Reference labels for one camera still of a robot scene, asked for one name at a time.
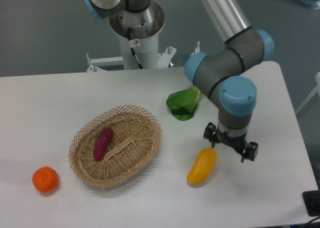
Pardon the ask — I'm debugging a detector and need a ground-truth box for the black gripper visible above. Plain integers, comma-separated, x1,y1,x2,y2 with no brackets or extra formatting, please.
203,122,259,163

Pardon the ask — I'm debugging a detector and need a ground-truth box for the yellow mango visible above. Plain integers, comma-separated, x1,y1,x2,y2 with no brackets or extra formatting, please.
186,148,218,185

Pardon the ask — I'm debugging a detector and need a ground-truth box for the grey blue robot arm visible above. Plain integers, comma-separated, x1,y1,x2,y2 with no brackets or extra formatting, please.
83,0,274,161

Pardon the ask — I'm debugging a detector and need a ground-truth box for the green leafy vegetable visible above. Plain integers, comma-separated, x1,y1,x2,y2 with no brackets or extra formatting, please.
166,86,202,121

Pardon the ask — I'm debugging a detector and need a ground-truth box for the woven wicker basket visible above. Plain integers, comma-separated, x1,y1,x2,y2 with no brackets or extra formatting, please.
68,105,162,189

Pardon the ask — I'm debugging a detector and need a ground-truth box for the black device at table edge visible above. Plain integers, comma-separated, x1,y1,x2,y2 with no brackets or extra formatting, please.
302,190,320,217

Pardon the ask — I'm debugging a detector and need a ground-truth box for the purple sweet potato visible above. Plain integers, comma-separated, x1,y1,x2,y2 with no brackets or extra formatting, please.
93,128,114,161

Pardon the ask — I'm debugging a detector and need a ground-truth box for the orange tangerine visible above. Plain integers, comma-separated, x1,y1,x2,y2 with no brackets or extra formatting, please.
32,166,59,193

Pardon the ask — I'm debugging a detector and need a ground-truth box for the white frame at right edge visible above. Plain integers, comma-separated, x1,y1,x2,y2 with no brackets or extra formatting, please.
295,72,320,119

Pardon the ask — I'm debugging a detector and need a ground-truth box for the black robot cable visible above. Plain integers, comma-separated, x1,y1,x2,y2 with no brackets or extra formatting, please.
126,27,145,70

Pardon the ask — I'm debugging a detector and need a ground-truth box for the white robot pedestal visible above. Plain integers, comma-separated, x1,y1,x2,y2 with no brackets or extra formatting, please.
86,1,177,72

